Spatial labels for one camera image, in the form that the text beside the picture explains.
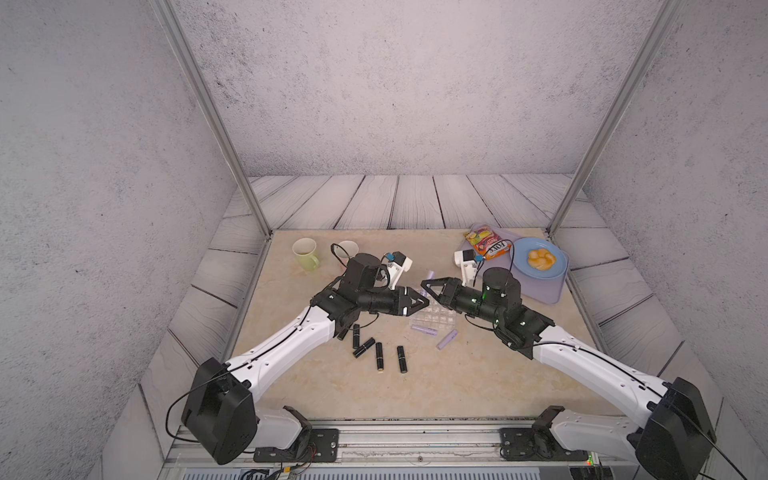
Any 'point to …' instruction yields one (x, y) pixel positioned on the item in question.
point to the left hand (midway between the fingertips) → (429, 306)
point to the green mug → (304, 248)
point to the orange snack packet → (486, 242)
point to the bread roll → (541, 259)
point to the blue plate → (518, 257)
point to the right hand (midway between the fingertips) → (423, 286)
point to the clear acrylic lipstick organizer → (435, 315)
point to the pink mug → (345, 250)
